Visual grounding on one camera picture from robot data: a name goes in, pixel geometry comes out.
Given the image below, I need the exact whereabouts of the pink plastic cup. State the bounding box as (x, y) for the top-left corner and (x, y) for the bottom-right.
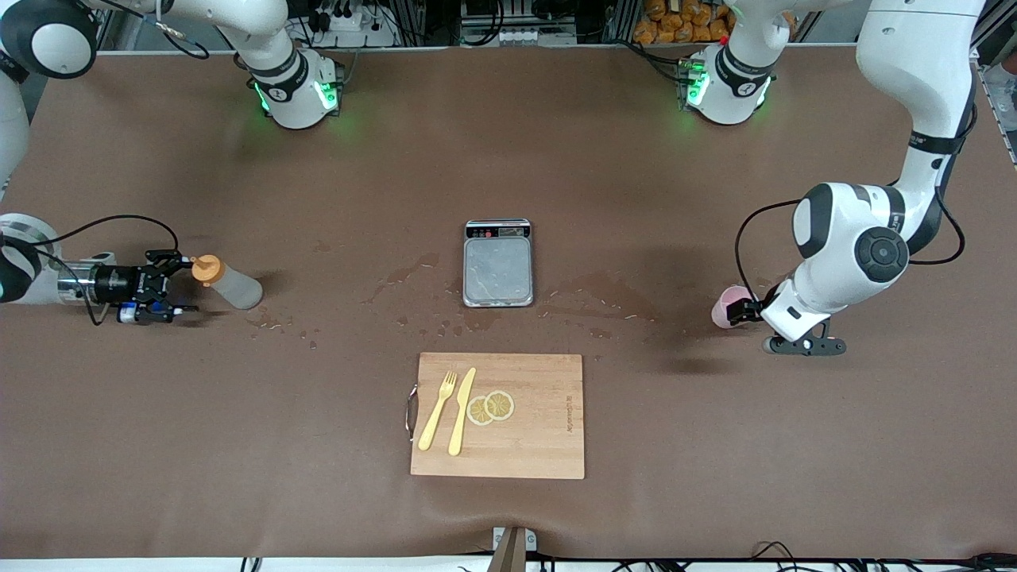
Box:
(711, 286), (752, 330)

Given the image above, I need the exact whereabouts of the sauce bottle with orange cap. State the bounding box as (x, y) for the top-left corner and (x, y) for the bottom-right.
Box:
(191, 254), (264, 311)

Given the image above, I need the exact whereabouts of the wooden cutting board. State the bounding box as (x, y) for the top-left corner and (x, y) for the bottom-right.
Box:
(405, 353), (586, 480)

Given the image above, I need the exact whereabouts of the silver kitchen scale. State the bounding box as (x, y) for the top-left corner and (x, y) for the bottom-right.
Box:
(462, 219), (535, 308)

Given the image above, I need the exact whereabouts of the brown table cover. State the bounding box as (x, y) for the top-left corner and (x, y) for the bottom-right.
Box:
(0, 44), (1017, 561)

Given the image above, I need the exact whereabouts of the yellow plastic fork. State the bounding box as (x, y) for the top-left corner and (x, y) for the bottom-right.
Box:
(418, 370), (459, 451)

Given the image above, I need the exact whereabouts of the orange snack packets pile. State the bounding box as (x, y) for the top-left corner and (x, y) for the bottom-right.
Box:
(633, 0), (798, 44)

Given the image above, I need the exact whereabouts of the white power strip with plugs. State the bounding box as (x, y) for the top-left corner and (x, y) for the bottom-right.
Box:
(298, 6), (398, 47)

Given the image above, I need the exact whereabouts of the yellow plastic knife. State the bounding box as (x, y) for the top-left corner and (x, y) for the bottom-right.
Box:
(447, 367), (478, 457)

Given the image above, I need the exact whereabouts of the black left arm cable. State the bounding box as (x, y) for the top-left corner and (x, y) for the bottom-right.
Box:
(735, 103), (966, 303)

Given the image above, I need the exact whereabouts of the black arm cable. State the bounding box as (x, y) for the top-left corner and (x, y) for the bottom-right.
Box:
(32, 214), (180, 327)
(735, 103), (966, 303)

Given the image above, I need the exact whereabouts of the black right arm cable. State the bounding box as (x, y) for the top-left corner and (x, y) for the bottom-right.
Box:
(32, 214), (180, 327)

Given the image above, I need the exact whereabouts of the aluminium frame post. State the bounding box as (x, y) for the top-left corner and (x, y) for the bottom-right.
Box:
(973, 0), (1017, 168)

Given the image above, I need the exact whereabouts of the black cables bundle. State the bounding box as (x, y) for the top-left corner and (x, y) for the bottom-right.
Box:
(747, 542), (1017, 572)

